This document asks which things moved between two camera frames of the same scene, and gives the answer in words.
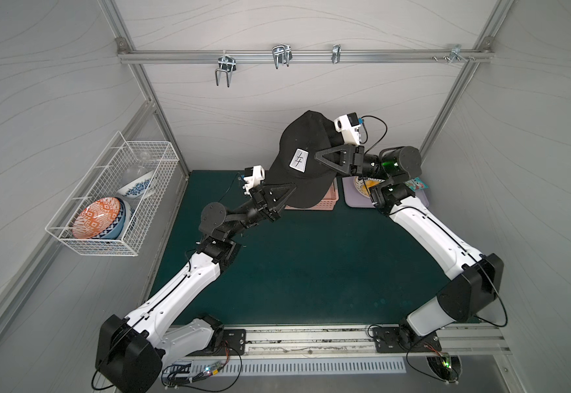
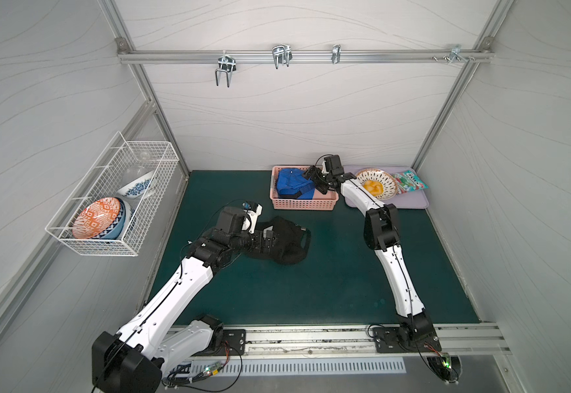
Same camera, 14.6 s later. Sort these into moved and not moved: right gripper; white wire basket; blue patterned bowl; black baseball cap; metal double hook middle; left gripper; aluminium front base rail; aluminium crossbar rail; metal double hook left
Moved: left gripper; black baseball cap; right gripper
Not moved: metal double hook middle; white wire basket; aluminium front base rail; aluminium crossbar rail; metal double hook left; blue patterned bowl
